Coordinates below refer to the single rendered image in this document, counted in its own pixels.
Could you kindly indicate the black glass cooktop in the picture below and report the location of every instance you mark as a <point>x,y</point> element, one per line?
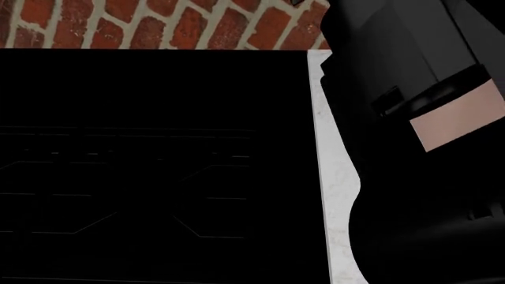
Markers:
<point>158,165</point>

